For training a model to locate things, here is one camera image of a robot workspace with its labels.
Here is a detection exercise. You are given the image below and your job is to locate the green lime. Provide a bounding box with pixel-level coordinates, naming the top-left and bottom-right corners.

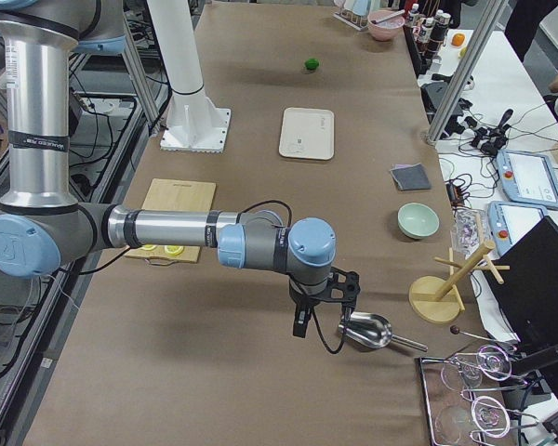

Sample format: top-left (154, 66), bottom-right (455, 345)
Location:
top-left (304, 58), bottom-right (320, 72)

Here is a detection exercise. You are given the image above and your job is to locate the beige tray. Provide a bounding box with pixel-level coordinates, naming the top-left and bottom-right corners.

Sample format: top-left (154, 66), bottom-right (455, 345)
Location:
top-left (278, 107), bottom-right (335, 161)

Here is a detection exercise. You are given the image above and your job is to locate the black metal glass tray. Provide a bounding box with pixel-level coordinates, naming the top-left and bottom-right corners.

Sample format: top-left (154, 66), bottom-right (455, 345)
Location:
top-left (418, 346), bottom-right (542, 445)

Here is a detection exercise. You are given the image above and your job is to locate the metal scoop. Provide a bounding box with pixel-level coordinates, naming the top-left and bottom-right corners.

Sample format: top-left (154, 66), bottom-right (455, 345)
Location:
top-left (339, 311), bottom-right (428, 352)

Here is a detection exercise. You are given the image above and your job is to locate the wooden mug tree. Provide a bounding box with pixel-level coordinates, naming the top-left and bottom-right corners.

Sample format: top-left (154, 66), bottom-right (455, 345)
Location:
top-left (408, 240), bottom-right (511, 324)

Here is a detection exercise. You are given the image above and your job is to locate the mint green bowl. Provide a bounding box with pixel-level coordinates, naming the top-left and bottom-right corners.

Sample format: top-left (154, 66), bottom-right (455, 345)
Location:
top-left (397, 203), bottom-right (440, 240)

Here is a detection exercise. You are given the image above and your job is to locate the grey folded cloth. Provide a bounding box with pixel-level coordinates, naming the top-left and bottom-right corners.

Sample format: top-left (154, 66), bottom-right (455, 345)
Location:
top-left (390, 164), bottom-right (432, 191)

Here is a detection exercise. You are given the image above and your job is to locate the wooden cutting board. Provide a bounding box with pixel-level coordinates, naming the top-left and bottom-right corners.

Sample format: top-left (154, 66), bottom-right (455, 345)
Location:
top-left (125, 178), bottom-right (217, 266)

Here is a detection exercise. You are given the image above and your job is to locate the blue teach pendant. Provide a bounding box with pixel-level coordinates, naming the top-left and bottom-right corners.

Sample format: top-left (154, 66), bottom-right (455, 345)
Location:
top-left (487, 201), bottom-right (548, 256)
top-left (496, 149), bottom-right (558, 210)

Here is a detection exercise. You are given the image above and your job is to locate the black monitor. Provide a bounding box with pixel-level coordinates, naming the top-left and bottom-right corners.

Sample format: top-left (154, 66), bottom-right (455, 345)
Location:
top-left (494, 216), bottom-right (558, 419)

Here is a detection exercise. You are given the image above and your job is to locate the pink bowl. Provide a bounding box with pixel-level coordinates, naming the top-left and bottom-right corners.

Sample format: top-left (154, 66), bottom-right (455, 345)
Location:
top-left (367, 10), bottom-right (405, 42)

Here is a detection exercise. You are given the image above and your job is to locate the orange fruit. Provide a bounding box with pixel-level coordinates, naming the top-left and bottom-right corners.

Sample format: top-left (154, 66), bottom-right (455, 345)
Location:
top-left (451, 33), bottom-right (465, 47)

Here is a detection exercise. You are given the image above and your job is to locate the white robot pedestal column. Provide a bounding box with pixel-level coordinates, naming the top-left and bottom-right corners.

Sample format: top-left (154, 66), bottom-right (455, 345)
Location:
top-left (148, 1), bottom-right (232, 153)

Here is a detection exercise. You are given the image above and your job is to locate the aluminium frame post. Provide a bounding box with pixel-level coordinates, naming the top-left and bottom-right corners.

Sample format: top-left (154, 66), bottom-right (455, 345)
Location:
top-left (425, 0), bottom-right (508, 146)

